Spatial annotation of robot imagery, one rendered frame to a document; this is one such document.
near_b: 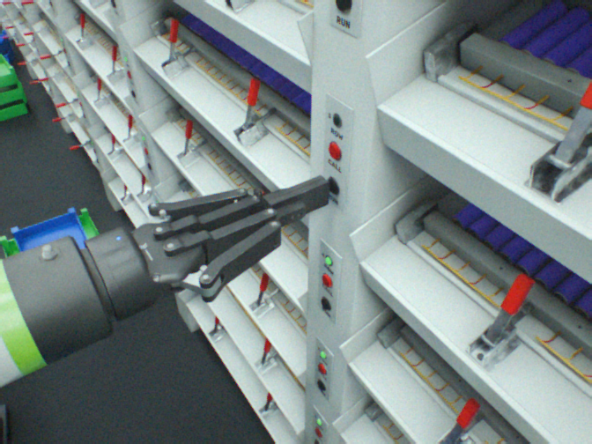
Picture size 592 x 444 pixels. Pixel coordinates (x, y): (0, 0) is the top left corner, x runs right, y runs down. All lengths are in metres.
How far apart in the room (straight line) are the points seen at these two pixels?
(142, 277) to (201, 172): 0.60
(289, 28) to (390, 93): 0.18
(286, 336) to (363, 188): 0.50
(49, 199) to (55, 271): 1.88
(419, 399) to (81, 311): 0.42
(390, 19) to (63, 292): 0.32
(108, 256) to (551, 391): 0.38
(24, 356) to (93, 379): 1.19
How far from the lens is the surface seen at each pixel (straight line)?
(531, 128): 0.42
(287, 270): 0.81
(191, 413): 1.50
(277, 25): 0.61
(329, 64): 0.50
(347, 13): 0.46
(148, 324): 1.70
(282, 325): 0.97
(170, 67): 0.95
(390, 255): 0.57
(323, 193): 0.53
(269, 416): 1.30
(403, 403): 0.68
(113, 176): 2.06
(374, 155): 0.49
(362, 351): 0.71
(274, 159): 0.71
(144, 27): 1.10
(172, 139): 1.14
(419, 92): 0.46
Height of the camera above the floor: 1.29
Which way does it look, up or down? 40 degrees down
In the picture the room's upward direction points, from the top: straight up
